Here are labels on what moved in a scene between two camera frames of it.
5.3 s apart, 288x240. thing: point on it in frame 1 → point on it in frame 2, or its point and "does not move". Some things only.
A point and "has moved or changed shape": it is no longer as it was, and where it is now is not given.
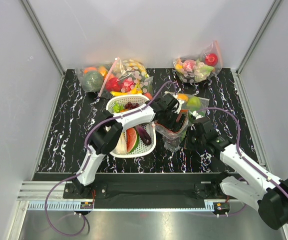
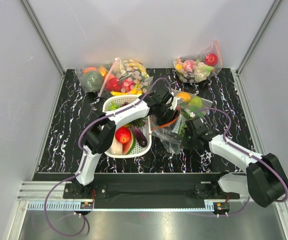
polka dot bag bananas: x=126 y=77 does not move
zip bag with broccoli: x=91 y=77 does not move
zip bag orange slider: x=171 y=139 has moved or changed shape
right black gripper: x=189 y=130 does not move
